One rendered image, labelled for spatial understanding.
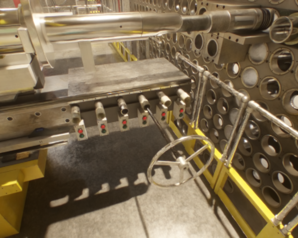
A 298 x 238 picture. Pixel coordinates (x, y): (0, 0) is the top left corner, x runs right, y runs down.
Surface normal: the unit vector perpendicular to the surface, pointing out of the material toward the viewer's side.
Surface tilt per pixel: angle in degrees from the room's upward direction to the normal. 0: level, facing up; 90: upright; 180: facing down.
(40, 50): 109
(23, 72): 90
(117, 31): 101
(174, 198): 0
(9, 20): 54
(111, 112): 90
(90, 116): 90
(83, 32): 94
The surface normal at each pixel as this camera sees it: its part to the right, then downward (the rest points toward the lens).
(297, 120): -0.95, 0.19
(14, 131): 0.33, 0.56
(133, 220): 0.00, -0.80
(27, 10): 0.27, 0.03
